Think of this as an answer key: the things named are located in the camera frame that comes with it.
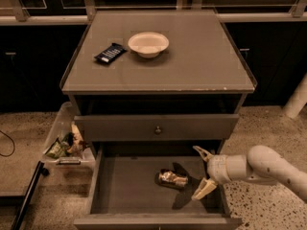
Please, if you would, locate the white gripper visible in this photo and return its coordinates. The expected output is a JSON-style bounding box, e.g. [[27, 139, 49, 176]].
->
[[191, 146, 229, 200]]

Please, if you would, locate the orange soda can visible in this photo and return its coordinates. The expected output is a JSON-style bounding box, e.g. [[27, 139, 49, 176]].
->
[[157, 169, 189, 190]]

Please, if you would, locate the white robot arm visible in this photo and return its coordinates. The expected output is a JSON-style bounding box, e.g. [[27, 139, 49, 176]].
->
[[192, 145, 307, 202]]

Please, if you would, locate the brass drawer knob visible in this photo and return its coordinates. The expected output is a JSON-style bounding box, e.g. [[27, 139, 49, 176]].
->
[[154, 126, 162, 135]]

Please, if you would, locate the open grey middle drawer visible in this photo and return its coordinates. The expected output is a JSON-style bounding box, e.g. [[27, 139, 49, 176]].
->
[[74, 145, 242, 230]]

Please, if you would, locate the grey drawer cabinet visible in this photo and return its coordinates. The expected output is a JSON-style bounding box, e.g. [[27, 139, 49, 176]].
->
[[61, 10, 257, 149]]

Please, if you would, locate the grey top drawer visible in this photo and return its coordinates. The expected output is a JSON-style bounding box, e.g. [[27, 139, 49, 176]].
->
[[74, 114, 239, 142]]

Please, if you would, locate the white paper bowl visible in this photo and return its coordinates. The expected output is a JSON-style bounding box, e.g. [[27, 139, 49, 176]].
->
[[128, 32, 169, 58]]

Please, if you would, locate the clear plastic storage bin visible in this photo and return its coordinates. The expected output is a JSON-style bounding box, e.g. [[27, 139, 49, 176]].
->
[[41, 102, 95, 170]]

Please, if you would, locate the green snack bag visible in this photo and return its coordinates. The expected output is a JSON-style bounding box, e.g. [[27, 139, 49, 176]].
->
[[45, 138, 68, 159]]

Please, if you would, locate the dark blue snack bar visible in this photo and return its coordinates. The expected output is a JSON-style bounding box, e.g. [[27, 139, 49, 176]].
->
[[94, 43, 127, 64]]

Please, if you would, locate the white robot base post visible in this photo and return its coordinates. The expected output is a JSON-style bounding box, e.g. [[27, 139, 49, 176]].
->
[[283, 73, 307, 119]]

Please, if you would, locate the black metal floor rail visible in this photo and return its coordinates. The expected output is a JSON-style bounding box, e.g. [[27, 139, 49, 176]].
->
[[11, 161, 45, 230]]

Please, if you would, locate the white railing frame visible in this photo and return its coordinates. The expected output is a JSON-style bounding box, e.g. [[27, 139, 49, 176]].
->
[[0, 0, 307, 25]]

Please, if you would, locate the black cable on floor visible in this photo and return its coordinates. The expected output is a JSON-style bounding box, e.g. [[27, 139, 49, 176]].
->
[[0, 130, 16, 158]]

